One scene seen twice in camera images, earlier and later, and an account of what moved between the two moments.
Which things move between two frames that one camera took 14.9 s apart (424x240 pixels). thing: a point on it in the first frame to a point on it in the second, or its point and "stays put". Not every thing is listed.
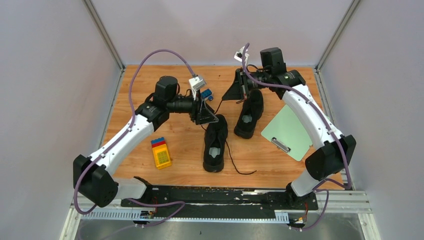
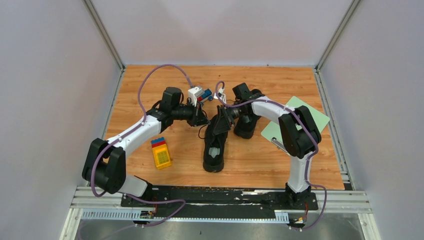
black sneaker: (216, 135) stays put
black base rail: (217, 202) stays put
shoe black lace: (241, 173) to (198, 135)
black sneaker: (252, 110) stays put
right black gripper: (235, 91) to (224, 121)
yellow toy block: (161, 153) stays put
